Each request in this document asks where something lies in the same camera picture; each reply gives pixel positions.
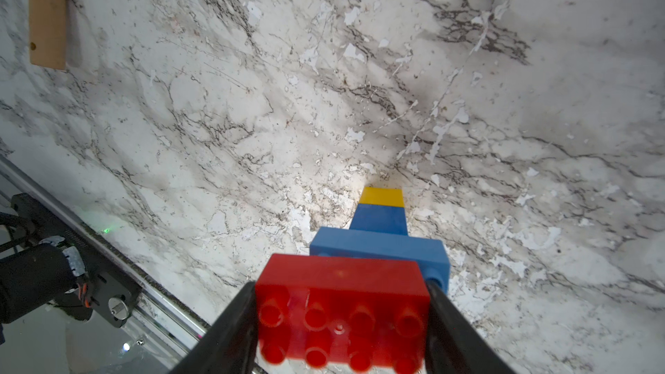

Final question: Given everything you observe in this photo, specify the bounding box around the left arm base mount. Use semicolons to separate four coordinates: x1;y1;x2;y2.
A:
1;193;141;328

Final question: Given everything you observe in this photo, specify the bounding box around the yellow small lego brick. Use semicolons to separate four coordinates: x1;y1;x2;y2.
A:
358;187;405;208

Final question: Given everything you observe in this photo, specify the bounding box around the blue small lego brick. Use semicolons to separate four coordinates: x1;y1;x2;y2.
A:
350;204;409;237

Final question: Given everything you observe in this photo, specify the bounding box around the light blue long lego brick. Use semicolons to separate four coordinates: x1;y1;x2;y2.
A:
309;227;451;294

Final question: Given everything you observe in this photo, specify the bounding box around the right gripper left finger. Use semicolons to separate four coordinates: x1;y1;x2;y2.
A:
171;282;258;374

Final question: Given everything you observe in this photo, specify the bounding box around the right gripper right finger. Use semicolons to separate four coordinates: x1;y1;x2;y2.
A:
424;280;514;374

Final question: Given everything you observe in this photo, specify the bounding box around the red lego brick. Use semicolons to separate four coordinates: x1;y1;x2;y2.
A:
255;254;431;373

